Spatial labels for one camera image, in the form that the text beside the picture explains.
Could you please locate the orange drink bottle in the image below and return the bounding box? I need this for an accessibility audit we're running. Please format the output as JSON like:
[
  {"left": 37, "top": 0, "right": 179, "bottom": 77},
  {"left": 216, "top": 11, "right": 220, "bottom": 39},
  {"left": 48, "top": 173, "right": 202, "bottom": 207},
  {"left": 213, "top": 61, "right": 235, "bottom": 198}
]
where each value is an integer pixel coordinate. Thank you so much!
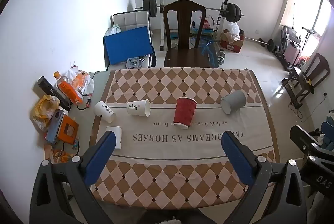
[{"left": 53, "top": 71, "right": 83, "bottom": 105}]

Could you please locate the plain white paper cup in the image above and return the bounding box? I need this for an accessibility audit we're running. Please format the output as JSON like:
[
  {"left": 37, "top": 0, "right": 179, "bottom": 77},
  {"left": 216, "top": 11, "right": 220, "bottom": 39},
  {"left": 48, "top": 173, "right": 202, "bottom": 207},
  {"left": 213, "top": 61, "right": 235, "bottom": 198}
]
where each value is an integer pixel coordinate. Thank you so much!
[{"left": 106, "top": 126, "right": 123, "bottom": 149}]

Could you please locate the orange snack packet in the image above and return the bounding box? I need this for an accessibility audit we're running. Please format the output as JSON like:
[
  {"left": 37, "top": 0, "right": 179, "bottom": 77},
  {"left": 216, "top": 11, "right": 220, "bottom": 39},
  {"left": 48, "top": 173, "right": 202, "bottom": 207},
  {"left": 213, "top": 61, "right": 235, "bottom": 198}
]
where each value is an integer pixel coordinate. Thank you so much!
[{"left": 51, "top": 148, "right": 75, "bottom": 164}]

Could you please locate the grey padded chair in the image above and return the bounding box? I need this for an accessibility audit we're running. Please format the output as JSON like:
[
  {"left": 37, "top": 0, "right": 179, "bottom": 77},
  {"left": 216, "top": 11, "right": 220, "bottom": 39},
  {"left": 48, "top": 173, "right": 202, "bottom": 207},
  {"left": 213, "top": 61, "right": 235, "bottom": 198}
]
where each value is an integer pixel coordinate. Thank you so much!
[{"left": 111, "top": 10, "right": 154, "bottom": 68}]

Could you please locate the yellow plastic bag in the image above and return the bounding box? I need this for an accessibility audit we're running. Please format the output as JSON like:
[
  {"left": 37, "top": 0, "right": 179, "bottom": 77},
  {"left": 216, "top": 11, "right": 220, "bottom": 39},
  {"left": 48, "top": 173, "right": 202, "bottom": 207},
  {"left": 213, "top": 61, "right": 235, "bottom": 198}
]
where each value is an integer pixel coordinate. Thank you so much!
[{"left": 31, "top": 95, "right": 61, "bottom": 133}]

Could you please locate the white cup with small print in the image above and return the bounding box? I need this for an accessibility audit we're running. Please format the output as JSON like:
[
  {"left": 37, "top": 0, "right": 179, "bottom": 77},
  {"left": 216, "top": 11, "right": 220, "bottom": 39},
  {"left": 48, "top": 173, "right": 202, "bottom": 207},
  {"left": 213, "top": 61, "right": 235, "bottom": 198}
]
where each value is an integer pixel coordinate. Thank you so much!
[{"left": 94, "top": 101, "right": 116, "bottom": 123}]

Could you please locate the red cardboard box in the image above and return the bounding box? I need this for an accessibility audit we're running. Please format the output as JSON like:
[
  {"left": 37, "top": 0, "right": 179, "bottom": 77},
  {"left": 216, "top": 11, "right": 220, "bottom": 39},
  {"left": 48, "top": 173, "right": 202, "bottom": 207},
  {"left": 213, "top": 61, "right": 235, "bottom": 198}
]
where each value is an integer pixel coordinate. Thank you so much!
[{"left": 220, "top": 29, "right": 245, "bottom": 54}]

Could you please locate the red ribbed paper cup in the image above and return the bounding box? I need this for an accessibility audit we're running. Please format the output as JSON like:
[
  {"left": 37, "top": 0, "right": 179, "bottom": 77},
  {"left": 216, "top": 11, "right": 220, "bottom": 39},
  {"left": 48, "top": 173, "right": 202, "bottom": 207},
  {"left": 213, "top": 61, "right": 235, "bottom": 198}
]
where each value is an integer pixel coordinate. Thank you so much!
[{"left": 173, "top": 97, "right": 198, "bottom": 128}]

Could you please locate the crumpled white bag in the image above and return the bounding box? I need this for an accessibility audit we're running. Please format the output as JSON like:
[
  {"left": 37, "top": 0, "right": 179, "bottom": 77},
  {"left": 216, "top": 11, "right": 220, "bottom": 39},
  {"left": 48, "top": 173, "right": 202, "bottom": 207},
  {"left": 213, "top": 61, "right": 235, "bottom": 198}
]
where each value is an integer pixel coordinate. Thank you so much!
[{"left": 105, "top": 25, "right": 122, "bottom": 36}]

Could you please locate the dark wooden side chair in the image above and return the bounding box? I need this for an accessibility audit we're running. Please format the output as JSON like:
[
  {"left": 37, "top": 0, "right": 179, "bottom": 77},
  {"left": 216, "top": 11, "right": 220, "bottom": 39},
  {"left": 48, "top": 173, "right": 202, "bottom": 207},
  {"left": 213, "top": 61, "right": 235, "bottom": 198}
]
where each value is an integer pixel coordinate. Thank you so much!
[{"left": 282, "top": 53, "right": 330, "bottom": 109}]

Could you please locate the grey paper cup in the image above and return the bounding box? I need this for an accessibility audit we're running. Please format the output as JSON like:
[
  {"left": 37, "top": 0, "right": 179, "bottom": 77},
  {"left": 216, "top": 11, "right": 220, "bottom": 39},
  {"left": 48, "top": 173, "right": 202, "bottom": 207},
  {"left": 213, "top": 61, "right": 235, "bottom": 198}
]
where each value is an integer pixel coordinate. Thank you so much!
[{"left": 220, "top": 90, "right": 247, "bottom": 115}]

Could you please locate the blue board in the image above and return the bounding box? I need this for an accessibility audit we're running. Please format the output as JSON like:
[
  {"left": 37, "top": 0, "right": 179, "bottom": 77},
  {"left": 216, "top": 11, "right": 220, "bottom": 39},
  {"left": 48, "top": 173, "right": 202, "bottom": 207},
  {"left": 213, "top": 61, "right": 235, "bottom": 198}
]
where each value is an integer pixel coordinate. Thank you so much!
[{"left": 104, "top": 26, "right": 154, "bottom": 65}]

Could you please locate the white and red shopping bag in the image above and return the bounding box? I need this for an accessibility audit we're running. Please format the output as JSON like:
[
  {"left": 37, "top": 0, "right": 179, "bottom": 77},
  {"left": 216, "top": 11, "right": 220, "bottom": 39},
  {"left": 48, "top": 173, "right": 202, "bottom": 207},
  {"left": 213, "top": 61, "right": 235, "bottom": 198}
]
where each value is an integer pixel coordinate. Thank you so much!
[{"left": 192, "top": 11, "right": 217, "bottom": 31}]

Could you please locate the blue hose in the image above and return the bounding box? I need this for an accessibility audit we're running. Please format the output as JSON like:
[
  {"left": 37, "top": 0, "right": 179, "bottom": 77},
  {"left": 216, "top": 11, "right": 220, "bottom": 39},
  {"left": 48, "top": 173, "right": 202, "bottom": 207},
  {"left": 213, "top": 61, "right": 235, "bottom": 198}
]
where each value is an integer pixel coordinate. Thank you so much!
[{"left": 190, "top": 31, "right": 222, "bottom": 68}]

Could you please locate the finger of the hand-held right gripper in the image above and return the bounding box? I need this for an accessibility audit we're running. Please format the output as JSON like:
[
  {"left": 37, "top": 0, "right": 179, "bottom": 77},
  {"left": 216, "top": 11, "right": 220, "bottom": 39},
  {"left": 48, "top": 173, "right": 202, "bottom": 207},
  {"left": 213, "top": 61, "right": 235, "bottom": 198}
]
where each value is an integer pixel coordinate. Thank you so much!
[{"left": 290, "top": 125, "right": 324, "bottom": 160}]

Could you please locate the white barbell rack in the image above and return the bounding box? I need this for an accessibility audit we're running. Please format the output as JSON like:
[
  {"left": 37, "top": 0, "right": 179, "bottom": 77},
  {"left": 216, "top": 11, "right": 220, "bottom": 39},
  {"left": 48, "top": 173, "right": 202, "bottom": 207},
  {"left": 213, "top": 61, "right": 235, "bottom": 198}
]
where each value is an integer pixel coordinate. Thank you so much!
[{"left": 157, "top": 0, "right": 233, "bottom": 52}]

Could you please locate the clear plastic container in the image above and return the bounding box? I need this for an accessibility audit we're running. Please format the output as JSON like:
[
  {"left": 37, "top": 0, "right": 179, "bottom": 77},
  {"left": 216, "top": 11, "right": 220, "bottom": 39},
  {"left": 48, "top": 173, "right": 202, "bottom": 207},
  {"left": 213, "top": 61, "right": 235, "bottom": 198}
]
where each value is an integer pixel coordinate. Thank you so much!
[{"left": 126, "top": 57, "right": 143, "bottom": 68}]

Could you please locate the long floor barbell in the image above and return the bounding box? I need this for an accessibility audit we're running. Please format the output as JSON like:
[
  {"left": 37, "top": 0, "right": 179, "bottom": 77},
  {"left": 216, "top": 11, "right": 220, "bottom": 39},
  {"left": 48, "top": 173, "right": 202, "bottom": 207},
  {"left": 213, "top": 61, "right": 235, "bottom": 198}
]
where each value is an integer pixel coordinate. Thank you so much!
[{"left": 244, "top": 36, "right": 281, "bottom": 53}]

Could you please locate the barbell with black plates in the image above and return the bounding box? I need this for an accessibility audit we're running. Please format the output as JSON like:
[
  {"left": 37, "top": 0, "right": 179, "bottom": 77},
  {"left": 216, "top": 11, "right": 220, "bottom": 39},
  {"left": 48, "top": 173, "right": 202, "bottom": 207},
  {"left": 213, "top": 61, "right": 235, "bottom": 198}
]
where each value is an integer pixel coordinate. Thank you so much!
[{"left": 134, "top": 0, "right": 245, "bottom": 23}]

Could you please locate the long black box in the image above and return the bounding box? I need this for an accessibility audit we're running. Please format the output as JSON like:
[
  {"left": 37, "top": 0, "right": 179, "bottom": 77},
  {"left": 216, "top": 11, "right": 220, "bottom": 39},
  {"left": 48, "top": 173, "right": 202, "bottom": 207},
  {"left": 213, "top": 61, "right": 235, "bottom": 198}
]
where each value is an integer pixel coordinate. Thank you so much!
[{"left": 37, "top": 76, "right": 72, "bottom": 111}]

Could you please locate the checked brown tablecloth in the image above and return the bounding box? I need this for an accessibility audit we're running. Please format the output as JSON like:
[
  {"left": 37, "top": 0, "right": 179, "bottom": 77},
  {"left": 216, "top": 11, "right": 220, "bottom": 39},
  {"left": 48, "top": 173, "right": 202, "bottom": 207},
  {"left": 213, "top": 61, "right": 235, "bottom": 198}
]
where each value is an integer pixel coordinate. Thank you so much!
[{"left": 90, "top": 68, "right": 281, "bottom": 210}]

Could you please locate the white and orange plastic bag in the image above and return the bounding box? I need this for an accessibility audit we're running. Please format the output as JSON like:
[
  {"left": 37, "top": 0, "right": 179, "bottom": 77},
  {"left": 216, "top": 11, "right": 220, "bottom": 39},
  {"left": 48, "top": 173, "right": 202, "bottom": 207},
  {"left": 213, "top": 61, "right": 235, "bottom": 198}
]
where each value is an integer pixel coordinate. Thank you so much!
[{"left": 66, "top": 69, "right": 94, "bottom": 96}]

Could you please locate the folded exercise machine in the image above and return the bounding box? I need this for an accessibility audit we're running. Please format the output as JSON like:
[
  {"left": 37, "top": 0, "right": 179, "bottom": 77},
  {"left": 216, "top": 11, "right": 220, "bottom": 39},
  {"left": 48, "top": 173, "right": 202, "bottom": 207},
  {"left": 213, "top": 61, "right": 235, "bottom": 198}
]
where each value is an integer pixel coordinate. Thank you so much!
[{"left": 280, "top": 25, "right": 320, "bottom": 68}]

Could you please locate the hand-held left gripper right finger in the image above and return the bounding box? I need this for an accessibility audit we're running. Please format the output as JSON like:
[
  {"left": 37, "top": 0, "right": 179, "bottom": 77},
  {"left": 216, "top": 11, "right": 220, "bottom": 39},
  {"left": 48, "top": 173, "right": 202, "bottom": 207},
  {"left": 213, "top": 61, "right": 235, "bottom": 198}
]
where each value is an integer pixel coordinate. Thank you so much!
[{"left": 221, "top": 131, "right": 307, "bottom": 224}]

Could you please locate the black cable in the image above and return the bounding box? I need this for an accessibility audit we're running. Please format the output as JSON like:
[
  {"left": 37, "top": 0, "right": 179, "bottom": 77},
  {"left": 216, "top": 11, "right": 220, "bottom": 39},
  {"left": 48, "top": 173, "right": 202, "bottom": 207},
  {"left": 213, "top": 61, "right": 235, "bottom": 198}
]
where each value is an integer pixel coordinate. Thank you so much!
[{"left": 76, "top": 95, "right": 92, "bottom": 111}]

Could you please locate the orange box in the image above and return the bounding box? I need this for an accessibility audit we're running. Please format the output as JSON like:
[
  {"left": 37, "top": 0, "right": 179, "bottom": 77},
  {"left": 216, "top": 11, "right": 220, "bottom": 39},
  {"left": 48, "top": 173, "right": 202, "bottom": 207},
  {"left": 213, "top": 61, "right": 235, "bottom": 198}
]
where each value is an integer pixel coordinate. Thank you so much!
[{"left": 56, "top": 115, "right": 79, "bottom": 143}]

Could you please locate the small dumbbell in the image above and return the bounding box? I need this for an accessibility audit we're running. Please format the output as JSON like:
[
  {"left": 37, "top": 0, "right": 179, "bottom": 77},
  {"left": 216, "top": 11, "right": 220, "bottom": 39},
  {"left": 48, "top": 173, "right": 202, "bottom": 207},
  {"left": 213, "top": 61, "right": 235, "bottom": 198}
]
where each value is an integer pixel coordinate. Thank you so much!
[{"left": 216, "top": 50, "right": 227, "bottom": 65}]

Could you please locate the white cup with large print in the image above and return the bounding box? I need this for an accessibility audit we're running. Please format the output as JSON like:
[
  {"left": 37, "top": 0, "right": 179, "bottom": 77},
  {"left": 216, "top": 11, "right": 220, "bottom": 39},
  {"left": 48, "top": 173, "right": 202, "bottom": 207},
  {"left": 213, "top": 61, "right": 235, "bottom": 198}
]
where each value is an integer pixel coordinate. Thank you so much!
[{"left": 127, "top": 99, "right": 151, "bottom": 117}]

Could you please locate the blue smartphone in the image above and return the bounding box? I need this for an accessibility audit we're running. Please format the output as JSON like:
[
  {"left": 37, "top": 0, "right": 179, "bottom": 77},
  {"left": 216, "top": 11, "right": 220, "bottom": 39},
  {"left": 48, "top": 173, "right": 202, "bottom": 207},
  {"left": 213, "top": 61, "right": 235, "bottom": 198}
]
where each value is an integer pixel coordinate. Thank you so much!
[{"left": 45, "top": 109, "right": 65, "bottom": 145}]

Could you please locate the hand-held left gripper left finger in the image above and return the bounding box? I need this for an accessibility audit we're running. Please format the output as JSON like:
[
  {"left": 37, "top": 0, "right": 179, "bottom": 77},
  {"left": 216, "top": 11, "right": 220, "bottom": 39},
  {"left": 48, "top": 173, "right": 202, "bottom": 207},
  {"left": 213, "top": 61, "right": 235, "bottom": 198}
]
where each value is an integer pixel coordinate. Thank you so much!
[{"left": 29, "top": 131, "right": 117, "bottom": 224}]

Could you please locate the blue cloth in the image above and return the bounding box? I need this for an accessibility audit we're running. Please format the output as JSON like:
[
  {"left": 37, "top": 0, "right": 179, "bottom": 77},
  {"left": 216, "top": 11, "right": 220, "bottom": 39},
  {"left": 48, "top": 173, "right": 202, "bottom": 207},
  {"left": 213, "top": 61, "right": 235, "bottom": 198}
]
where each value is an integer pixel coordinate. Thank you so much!
[{"left": 317, "top": 121, "right": 334, "bottom": 153}]

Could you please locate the bright window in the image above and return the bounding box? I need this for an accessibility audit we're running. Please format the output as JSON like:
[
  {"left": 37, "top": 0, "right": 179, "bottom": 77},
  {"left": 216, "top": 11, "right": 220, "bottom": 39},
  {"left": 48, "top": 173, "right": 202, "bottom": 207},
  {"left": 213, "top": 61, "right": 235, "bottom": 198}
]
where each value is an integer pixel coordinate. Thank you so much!
[{"left": 291, "top": 0, "right": 332, "bottom": 57}]

